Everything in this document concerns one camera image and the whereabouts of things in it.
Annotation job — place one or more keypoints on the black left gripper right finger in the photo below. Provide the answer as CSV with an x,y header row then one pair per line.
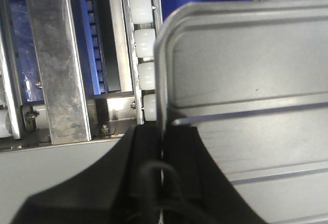
x,y
203,184

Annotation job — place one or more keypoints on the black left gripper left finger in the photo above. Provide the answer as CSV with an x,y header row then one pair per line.
x,y
105,192

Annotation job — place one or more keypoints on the small silver ribbed tray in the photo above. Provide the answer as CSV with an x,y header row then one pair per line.
x,y
252,78

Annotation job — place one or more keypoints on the steel divider rail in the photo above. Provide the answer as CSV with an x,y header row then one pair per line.
x,y
61,77

